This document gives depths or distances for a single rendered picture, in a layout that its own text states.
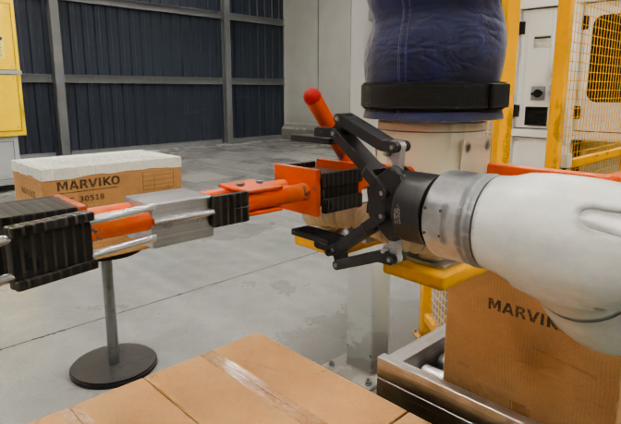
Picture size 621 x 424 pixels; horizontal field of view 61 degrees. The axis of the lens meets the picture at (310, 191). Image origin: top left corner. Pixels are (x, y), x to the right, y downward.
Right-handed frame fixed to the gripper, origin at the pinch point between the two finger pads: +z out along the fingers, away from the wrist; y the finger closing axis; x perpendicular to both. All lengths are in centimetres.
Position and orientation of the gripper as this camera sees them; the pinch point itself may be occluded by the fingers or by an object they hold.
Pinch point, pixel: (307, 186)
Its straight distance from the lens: 67.9
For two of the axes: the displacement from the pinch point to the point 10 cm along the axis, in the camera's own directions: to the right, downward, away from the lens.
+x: 7.3, -1.3, 6.7
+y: 0.0, 9.8, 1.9
